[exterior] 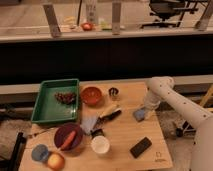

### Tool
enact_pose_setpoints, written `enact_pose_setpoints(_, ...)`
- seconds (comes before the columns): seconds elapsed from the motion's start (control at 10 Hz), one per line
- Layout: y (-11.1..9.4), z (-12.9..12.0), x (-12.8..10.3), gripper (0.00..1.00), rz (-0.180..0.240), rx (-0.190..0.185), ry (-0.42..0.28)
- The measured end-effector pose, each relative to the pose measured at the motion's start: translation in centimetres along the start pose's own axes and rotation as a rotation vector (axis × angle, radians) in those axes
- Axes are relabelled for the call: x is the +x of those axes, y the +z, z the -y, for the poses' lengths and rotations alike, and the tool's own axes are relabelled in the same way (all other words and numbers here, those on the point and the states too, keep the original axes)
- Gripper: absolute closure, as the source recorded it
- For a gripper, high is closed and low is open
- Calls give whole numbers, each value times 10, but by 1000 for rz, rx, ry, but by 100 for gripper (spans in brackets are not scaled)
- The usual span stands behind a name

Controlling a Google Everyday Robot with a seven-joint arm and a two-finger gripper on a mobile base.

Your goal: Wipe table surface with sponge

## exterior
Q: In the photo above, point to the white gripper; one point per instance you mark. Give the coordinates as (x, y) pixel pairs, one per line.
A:
(149, 113)

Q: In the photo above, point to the blue sponge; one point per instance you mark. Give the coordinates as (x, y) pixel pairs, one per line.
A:
(139, 115)

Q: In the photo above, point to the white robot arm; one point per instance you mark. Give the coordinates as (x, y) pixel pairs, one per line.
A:
(161, 88)

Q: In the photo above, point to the black phone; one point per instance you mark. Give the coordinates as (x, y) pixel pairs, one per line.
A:
(140, 147)

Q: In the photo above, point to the small metal cup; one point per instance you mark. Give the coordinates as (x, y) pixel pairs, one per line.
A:
(113, 93)

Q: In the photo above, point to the white cup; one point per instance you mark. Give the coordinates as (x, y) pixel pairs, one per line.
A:
(100, 145)

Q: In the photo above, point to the orange bowl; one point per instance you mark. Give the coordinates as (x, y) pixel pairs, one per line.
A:
(91, 96)

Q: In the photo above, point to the bunch of dark grapes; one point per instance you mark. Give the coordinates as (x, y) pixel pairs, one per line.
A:
(65, 98)

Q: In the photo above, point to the orange carrot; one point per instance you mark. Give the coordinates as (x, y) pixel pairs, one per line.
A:
(66, 144)

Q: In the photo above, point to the purple plate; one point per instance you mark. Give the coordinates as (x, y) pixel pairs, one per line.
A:
(62, 133)

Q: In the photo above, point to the green plastic tray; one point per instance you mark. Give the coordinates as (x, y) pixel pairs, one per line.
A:
(48, 110)

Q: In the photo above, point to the black office chair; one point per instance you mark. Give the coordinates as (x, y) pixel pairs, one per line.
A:
(165, 9)

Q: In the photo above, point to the red yellow apple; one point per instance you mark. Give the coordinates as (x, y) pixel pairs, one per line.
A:
(55, 161)

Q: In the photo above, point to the red fruit on shelf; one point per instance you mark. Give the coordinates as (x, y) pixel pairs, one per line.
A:
(87, 26)

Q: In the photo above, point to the blue cup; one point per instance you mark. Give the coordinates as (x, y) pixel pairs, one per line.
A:
(40, 153)

